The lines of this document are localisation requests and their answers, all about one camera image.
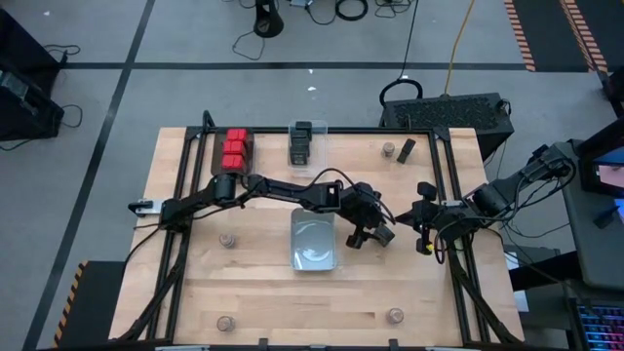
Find black computer monitor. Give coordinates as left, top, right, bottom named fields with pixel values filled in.
left=574, top=119, right=624, bottom=199

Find white plastic bin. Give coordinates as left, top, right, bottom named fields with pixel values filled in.
left=290, top=208, right=337, bottom=272

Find grey desk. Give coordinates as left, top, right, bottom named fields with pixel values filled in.
left=552, top=138, right=624, bottom=293

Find black equipment stand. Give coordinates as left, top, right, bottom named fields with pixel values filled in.
left=600, top=65, right=624, bottom=118

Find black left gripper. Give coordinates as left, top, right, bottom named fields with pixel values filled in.
left=340, top=181, right=397, bottom=251

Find thin black floor cable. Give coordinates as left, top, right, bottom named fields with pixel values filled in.
left=231, top=29, right=267, bottom=62

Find black aluminium table frame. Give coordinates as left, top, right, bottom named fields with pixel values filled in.
left=116, top=110, right=526, bottom=348

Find black cable with plug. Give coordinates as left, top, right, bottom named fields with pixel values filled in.
left=44, top=43, right=82, bottom=64

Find small black desk gadget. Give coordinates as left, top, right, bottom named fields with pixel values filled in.
left=593, top=204, right=620, bottom=230

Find backlit rainbow keyboard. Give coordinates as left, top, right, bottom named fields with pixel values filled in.
left=575, top=304, right=624, bottom=351

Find dark grey plastic bin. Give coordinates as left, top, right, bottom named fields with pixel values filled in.
left=210, top=128, right=256, bottom=179

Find yellow cable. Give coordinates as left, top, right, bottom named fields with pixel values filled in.
left=442, top=0, right=477, bottom=97

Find clear plastic bin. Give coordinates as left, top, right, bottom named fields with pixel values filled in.
left=287, top=119, right=329, bottom=171

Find black perforated computer case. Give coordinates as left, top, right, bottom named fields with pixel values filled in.
left=378, top=92, right=516, bottom=161

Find black stand base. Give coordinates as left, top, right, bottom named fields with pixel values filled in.
left=253, top=0, right=285, bottom=39

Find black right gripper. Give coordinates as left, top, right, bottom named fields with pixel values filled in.
left=394, top=181, right=470, bottom=256

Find black hazard-striped mat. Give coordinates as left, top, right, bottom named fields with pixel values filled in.
left=504, top=0, right=610, bottom=74
left=52, top=260, right=127, bottom=348

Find black equipment case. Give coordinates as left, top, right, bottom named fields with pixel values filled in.
left=0, top=67, right=66, bottom=142
left=0, top=8, right=63, bottom=82

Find coiled black cable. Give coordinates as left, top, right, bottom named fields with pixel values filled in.
left=334, top=0, right=371, bottom=22

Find black looped cable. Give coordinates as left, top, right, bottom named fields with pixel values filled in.
left=378, top=0, right=424, bottom=109

